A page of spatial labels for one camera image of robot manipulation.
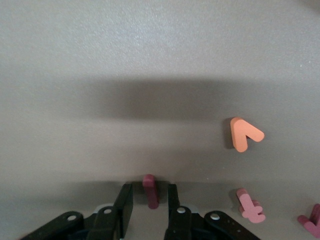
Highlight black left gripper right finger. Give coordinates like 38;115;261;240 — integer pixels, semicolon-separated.
163;184;262;240

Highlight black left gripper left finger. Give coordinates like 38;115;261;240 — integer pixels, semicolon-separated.
21;183;135;240

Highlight maroon letter l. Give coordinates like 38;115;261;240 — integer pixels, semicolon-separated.
142;174;160;210

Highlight pink letter t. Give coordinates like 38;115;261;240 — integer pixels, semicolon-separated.
236;187;267;224

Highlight orange letter v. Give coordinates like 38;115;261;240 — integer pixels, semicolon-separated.
229;116;265;153

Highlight maroon letter k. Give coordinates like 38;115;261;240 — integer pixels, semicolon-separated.
296;203;320;239

